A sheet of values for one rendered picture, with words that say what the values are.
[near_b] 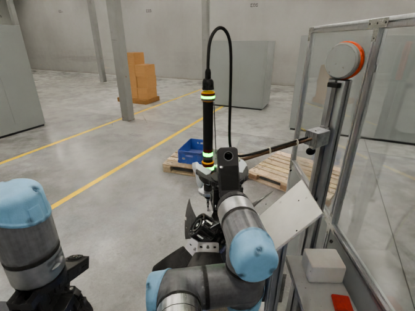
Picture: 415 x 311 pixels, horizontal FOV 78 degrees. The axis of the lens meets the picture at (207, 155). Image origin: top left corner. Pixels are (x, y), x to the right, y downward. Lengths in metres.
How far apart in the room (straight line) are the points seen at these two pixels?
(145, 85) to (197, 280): 8.65
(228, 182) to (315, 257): 0.99
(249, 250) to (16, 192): 0.33
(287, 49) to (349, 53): 11.67
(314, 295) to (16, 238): 1.29
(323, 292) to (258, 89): 6.98
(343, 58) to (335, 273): 0.99
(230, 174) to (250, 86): 7.55
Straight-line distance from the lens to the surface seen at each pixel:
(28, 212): 0.42
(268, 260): 0.44
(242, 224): 0.46
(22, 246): 0.44
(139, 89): 9.14
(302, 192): 1.24
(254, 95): 8.09
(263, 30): 13.17
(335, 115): 1.35
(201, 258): 1.08
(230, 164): 0.57
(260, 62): 7.94
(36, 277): 0.48
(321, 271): 1.47
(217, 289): 0.51
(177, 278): 0.51
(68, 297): 0.55
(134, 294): 2.56
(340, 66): 1.32
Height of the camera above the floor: 1.96
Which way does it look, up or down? 24 degrees down
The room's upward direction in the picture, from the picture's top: straight up
